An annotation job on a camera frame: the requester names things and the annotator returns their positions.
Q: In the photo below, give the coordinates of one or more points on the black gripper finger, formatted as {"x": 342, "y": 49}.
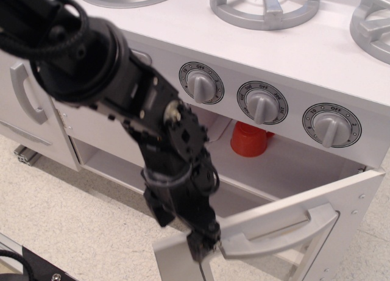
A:
{"x": 158, "y": 212}
{"x": 201, "y": 245}

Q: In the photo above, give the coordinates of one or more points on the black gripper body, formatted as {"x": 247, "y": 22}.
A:
{"x": 186, "y": 196}

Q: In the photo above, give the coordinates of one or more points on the white oven door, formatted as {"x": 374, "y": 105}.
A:
{"x": 317, "y": 258}

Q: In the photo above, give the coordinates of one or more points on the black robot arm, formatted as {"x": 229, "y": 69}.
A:
{"x": 86, "y": 62}

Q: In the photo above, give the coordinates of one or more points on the middle grey oven knob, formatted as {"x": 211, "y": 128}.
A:
{"x": 262, "y": 103}

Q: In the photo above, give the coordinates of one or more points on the red plastic cup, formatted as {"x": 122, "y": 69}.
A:
{"x": 249, "y": 141}

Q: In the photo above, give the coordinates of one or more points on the white middle cabinet door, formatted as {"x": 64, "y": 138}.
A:
{"x": 102, "y": 144}

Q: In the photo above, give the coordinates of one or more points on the white cabinet door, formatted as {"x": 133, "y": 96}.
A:
{"x": 48, "y": 139}
{"x": 102, "y": 144}

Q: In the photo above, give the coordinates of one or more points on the left grey stove knob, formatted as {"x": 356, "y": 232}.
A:
{"x": 201, "y": 83}

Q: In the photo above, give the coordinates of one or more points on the grey stove knob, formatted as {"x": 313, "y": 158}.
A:
{"x": 201, "y": 83}
{"x": 332, "y": 125}

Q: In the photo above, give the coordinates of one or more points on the white toy kitchen body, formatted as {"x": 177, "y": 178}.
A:
{"x": 79, "y": 224}

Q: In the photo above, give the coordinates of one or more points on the white left cabinet door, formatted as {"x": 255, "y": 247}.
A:
{"x": 48, "y": 139}

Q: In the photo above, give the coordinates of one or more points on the right grey stove knob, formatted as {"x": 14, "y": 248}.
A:
{"x": 332, "y": 125}

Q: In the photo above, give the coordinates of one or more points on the left silver stove burner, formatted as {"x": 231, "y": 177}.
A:
{"x": 265, "y": 14}

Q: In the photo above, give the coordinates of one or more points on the silver stove burner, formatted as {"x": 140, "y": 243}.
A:
{"x": 265, "y": 14}
{"x": 366, "y": 33}

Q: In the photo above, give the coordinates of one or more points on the right silver stove burner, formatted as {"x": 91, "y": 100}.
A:
{"x": 366, "y": 33}

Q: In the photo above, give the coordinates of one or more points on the grey oven door handle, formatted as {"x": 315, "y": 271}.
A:
{"x": 239, "y": 245}

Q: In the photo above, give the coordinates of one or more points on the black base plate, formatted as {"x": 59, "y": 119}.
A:
{"x": 44, "y": 270}

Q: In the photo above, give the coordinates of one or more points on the aluminium frame rail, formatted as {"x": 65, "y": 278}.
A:
{"x": 26, "y": 155}

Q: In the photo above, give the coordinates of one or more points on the grey left door handle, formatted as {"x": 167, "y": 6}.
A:
{"x": 18, "y": 75}

